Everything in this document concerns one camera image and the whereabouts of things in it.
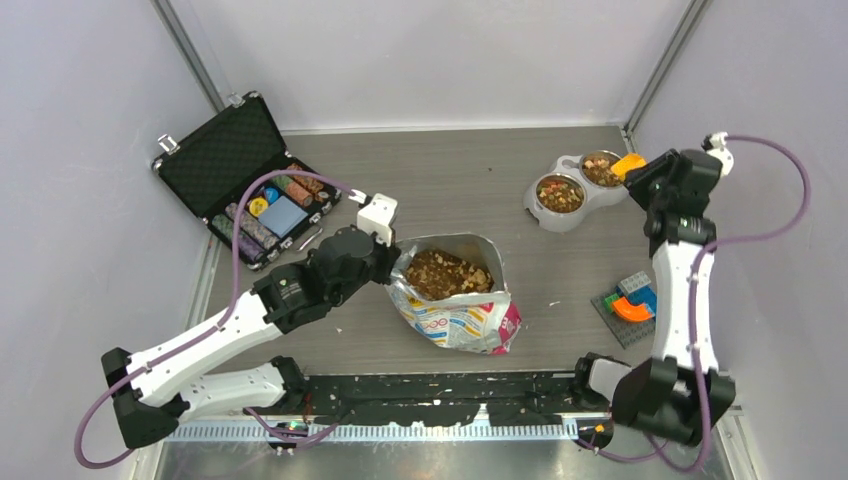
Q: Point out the yellow dealer button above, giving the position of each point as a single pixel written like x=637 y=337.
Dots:
x=257 y=206

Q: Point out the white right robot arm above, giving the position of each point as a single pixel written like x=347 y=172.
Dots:
x=677 y=394

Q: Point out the green lego brick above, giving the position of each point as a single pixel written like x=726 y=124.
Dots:
x=609 y=300

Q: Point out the blue dealer button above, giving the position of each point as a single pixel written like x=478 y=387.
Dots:
x=271 y=195

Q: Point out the white double pet bowl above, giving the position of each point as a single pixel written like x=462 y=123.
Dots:
x=574 y=187

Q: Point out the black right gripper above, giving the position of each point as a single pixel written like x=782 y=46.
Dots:
x=637 y=180

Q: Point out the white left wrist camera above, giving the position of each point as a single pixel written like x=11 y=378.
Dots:
x=376 y=215

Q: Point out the blue lego brick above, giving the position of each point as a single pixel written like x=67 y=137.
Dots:
x=644 y=295

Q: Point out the cat food bag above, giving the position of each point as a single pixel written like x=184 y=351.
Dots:
x=483 y=323

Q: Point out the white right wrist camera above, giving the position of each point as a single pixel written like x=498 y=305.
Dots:
x=716 y=146

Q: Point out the orange curved lego piece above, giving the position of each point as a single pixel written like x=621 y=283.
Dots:
x=631 y=313

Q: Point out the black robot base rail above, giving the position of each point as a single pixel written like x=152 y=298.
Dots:
x=436 y=400

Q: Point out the black poker chip case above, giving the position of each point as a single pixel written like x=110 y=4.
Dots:
x=231 y=159

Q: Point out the green purple chip row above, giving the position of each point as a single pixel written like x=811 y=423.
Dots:
x=249 y=250

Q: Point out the blue playing card deck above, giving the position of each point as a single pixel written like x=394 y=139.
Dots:
x=282 y=216

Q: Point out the red green chip row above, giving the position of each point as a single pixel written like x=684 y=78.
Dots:
x=294 y=190

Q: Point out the grey lego baseplate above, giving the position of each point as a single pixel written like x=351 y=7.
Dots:
x=625 y=333

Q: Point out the yellow plastic scoop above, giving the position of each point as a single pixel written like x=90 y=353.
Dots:
x=627 y=164

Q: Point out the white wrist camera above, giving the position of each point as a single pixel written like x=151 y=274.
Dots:
x=716 y=146
x=376 y=215

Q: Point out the light grey lego brick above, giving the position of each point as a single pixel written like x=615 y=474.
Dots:
x=633 y=283

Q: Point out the orange black chip row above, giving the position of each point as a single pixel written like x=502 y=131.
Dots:
x=315 y=186

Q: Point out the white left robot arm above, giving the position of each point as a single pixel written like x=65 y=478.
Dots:
x=155 y=390

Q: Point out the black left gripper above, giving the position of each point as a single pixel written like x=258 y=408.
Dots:
x=386 y=255

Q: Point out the pet food kibble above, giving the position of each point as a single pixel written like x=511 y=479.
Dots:
x=437 y=275

